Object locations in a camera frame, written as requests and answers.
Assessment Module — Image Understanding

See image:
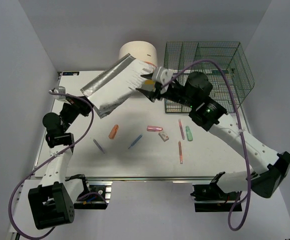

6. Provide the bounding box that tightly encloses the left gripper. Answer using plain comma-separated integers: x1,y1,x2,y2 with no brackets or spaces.
59,93,99,132

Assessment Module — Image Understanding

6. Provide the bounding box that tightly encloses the white paper booklet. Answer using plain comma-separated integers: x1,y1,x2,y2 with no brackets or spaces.
80,53,155,119

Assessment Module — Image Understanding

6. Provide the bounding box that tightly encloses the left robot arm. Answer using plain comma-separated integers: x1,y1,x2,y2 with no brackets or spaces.
28,96,92,230

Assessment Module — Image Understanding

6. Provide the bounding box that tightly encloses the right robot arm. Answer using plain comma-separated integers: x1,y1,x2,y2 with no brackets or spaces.
139,70,290,200

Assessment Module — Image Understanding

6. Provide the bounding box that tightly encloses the black label sticker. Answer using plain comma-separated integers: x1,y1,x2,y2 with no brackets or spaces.
62,71,80,76

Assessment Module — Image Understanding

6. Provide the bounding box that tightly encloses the round drawer storage box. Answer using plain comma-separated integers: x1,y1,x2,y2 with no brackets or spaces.
117,41,158,75

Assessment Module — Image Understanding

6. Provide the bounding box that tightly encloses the purple pen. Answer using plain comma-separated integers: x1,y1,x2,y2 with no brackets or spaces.
93,139,106,154

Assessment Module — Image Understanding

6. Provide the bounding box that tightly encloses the pink highlighter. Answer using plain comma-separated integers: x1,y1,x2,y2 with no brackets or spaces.
146,125,163,132

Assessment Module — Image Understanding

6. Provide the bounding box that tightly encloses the orange highlighter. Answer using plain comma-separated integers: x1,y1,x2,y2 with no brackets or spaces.
108,124,119,140

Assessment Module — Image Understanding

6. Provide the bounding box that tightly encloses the pink pen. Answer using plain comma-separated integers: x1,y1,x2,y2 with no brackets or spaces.
178,119,185,140

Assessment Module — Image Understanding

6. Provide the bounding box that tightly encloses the white eraser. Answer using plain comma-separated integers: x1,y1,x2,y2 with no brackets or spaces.
158,130,169,142

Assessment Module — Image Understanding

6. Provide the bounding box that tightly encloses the blue pen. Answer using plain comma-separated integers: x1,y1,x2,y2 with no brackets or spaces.
128,134,143,149

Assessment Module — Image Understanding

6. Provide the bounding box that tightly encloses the green highlighter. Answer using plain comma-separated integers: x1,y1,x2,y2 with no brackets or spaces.
185,125,193,142

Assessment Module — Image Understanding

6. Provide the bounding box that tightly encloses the orange pen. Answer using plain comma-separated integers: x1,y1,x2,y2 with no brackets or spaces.
178,141,183,164

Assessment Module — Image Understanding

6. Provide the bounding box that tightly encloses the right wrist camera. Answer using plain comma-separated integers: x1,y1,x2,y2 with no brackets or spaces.
151,66,173,87

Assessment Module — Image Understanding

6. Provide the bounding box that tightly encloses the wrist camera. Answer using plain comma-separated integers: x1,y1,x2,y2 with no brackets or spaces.
151,66,173,87
48,86,66,101

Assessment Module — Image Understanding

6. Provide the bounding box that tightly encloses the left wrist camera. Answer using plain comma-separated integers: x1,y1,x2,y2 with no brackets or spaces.
48,86,66,101

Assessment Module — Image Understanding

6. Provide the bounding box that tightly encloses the green wire mesh organizer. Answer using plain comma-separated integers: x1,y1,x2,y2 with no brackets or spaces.
163,41,255,114

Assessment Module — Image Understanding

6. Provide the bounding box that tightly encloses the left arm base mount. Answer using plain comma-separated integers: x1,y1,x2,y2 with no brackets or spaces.
74,181,112,210

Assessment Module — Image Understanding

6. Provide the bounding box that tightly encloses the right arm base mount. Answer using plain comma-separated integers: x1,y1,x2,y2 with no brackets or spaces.
190,184,238,213

